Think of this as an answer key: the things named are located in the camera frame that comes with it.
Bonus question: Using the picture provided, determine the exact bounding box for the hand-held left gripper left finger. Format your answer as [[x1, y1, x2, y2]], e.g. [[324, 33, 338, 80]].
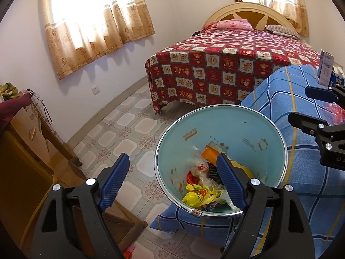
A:
[[32, 153, 130, 259]]

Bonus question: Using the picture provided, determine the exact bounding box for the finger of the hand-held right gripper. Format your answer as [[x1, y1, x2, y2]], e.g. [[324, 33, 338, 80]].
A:
[[305, 85, 345, 103], [288, 112, 335, 154]]

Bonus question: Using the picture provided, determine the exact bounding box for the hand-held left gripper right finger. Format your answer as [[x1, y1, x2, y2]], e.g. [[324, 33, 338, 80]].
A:
[[216, 153, 316, 259]]

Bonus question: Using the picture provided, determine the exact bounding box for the orange snack wrapper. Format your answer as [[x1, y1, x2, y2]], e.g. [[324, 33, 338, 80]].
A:
[[201, 144, 254, 180]]

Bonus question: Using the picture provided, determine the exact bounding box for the yellow and clear plastic bag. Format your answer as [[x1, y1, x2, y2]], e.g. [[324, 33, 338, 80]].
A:
[[182, 182, 241, 211]]

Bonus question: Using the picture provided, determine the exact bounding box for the teal bin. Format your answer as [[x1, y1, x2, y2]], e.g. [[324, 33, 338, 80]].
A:
[[154, 104, 288, 218]]

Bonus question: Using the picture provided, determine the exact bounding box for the blue milk carton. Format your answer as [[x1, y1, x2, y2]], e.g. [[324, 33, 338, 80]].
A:
[[329, 65, 345, 87]]

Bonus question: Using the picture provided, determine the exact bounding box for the white and blue carton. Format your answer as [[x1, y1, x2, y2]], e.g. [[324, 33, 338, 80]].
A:
[[318, 50, 335, 87]]

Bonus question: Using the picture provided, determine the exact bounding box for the blue plaid cloth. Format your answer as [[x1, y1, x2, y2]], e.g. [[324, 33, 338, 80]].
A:
[[149, 65, 345, 259]]

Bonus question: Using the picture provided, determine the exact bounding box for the small red object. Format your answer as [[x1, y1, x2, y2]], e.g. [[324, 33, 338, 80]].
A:
[[122, 244, 136, 259]]

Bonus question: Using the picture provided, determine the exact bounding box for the striped pillow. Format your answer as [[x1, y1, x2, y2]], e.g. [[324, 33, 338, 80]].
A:
[[265, 24, 301, 39]]

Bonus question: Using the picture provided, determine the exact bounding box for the narrow beige patterned curtain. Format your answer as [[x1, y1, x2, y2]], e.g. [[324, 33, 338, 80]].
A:
[[225, 0, 309, 37]]

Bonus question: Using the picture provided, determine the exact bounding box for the wooden cabinet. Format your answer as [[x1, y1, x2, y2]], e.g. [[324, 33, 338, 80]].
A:
[[0, 94, 148, 251]]

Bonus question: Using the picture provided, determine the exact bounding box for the bed with red quilt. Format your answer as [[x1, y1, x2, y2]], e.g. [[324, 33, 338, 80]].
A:
[[145, 28, 324, 115]]

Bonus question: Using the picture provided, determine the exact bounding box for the cream wooden headboard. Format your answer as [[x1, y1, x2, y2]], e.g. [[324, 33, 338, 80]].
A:
[[202, 2, 297, 33]]

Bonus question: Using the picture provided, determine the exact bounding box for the pink pillow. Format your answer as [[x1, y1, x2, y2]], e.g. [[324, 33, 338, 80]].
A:
[[216, 19, 253, 31]]

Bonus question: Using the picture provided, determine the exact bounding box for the maroon cloth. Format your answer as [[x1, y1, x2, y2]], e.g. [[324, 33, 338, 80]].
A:
[[0, 93, 33, 126]]

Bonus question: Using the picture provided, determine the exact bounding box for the green cloth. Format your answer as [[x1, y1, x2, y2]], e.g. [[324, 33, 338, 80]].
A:
[[0, 83, 20, 101]]

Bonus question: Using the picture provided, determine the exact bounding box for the wide beige patterned curtain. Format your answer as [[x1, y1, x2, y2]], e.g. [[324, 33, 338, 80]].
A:
[[40, 0, 156, 80]]

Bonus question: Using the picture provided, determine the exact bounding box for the thin cable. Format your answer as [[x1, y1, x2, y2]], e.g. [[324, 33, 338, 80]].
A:
[[25, 88, 53, 125]]

